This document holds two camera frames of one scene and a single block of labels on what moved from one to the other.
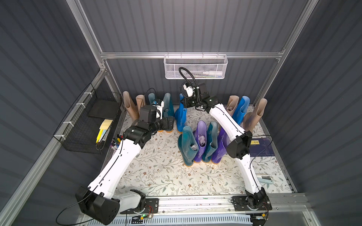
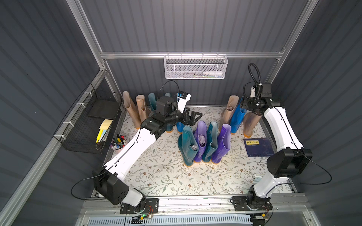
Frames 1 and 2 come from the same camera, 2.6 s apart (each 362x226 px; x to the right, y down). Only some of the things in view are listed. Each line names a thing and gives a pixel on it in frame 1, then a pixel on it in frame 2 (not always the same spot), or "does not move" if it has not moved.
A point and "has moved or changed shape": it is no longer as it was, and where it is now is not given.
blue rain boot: (239, 113) does not move
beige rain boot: (232, 103) does not move
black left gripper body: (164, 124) -> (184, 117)
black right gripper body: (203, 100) -> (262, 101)
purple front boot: (223, 141) does not move
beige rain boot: (130, 106) does not move
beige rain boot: (251, 118) does not move
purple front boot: (201, 136) does not move
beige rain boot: (140, 99) has moved or changed shape
